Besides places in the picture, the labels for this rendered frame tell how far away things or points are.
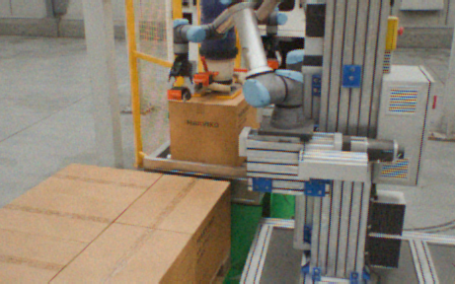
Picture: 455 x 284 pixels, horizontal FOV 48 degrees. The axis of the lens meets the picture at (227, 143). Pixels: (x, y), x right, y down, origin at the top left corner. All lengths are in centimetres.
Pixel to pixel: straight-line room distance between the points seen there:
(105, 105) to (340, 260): 212
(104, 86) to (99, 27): 42
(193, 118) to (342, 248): 108
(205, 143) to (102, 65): 121
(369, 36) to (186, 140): 125
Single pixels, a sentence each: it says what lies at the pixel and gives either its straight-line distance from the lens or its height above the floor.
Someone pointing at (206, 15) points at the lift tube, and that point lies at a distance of 295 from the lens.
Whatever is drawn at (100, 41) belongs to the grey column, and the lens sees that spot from 378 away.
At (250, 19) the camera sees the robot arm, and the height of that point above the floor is 148.
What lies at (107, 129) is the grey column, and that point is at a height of 50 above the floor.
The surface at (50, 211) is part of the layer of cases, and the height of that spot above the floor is 54.
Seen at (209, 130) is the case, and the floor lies 79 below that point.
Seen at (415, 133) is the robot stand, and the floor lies 101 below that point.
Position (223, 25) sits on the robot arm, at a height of 142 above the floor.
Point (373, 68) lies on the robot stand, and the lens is 225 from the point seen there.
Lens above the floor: 169
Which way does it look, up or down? 20 degrees down
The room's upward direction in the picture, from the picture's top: straight up
